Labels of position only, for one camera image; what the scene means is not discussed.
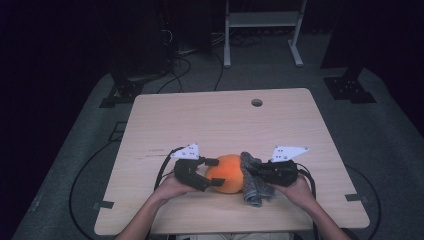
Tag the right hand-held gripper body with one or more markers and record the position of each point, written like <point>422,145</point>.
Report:
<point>280,171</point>

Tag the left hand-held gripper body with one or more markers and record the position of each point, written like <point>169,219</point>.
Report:
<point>190,171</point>

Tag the orange plush toy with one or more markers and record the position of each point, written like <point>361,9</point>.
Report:
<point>224,175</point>

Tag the grey cloth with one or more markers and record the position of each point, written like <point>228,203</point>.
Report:
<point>255,190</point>

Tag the person's left hand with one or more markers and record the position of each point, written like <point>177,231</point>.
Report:
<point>173,188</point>

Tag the person's right hand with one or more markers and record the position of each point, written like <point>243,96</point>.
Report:
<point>296,193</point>

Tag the black tape strip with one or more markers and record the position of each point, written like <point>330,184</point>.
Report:
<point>356,198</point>
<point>104,204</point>

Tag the black stand base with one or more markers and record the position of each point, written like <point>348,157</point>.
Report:
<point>128,90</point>
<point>350,89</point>

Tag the white metal stand frame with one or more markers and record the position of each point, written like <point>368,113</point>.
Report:
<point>263,19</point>

